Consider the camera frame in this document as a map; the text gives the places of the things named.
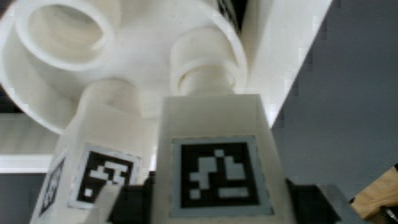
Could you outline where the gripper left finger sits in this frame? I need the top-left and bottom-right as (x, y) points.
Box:
(87, 172), (155, 224)

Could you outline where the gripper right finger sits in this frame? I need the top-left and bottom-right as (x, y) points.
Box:
(286, 180), (356, 224)

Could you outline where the white stool leg with tag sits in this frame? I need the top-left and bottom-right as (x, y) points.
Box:
(29, 79), (155, 224)

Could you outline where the white stool leg front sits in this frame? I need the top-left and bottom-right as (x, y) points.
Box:
(151, 59), (297, 224)

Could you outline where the wooden object at edge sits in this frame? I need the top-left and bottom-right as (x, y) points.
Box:
(350, 164), (398, 224)

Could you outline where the white L-shaped wall fixture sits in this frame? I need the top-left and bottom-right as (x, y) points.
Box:
(0, 0), (333, 174)

